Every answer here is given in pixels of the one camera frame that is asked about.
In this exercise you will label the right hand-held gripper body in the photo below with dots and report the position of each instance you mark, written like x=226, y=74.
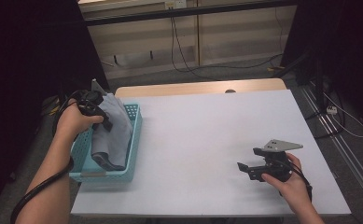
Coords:
x=278, y=145

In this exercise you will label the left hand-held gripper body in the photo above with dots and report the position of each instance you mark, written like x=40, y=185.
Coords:
x=90, y=98

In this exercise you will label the light blue tank top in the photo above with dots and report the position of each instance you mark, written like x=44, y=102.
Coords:
x=115, y=140

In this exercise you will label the turquoise plastic basket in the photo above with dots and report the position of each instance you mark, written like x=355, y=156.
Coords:
x=135, y=137

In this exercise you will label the person's left hand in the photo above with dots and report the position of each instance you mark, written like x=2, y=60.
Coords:
x=73, y=124

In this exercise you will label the person's right hand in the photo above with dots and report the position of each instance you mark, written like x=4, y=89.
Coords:
x=292, y=191

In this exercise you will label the white table cover sheet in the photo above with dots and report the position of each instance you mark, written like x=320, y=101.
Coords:
x=219, y=205

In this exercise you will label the white power strip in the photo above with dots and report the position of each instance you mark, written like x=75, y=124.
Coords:
x=332, y=109

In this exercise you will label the grey table grommet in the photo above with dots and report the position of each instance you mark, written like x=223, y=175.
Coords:
x=230, y=91

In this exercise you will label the light wooden table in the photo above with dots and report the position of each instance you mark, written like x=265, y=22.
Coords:
x=170, y=88

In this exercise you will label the black curtain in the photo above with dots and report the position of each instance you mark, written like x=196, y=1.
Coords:
x=350, y=46
x=20, y=77

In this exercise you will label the yellow floor marker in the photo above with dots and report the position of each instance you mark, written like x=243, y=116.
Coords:
x=275, y=68

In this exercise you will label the black horizontal beam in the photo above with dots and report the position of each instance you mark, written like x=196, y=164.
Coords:
x=185, y=12

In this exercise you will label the black wall peg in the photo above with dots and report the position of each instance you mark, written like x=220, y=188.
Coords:
x=151, y=55
x=115, y=59

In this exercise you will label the aluminium floor rail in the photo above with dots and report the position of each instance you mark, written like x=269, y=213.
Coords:
x=351, y=165

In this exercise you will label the white wall socket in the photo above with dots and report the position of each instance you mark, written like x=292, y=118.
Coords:
x=176, y=3

